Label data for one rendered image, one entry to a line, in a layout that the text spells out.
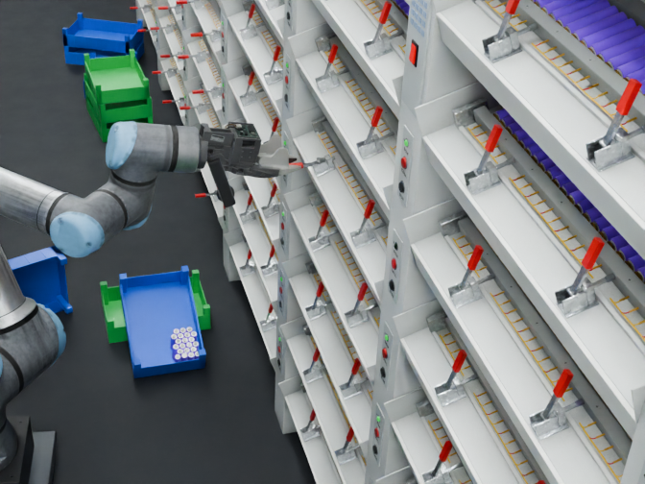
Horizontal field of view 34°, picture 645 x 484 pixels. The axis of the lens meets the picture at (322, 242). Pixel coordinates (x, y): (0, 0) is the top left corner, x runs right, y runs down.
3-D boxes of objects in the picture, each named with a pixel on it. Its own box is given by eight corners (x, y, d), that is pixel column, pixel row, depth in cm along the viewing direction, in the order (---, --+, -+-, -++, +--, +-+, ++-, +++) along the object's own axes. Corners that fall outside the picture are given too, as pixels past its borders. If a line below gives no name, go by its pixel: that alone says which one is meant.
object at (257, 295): (280, 383, 279) (264, 348, 271) (233, 256, 327) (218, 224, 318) (350, 353, 280) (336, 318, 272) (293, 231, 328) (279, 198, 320)
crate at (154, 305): (204, 368, 297) (206, 354, 290) (133, 378, 292) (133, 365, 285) (186, 279, 313) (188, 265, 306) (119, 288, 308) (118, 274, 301)
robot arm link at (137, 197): (85, 221, 206) (93, 172, 199) (120, 196, 215) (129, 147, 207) (124, 243, 204) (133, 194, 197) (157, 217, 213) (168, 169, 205)
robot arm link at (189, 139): (174, 180, 201) (166, 156, 208) (199, 181, 202) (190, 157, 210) (180, 138, 196) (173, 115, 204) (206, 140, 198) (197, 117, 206)
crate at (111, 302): (108, 343, 304) (107, 322, 299) (101, 302, 320) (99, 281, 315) (210, 328, 311) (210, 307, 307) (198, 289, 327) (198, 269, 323)
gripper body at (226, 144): (265, 140, 202) (204, 136, 198) (257, 179, 207) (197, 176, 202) (256, 122, 208) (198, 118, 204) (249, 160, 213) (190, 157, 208)
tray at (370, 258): (387, 322, 182) (373, 283, 176) (298, 155, 230) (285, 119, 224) (492, 278, 183) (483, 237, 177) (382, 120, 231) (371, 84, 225)
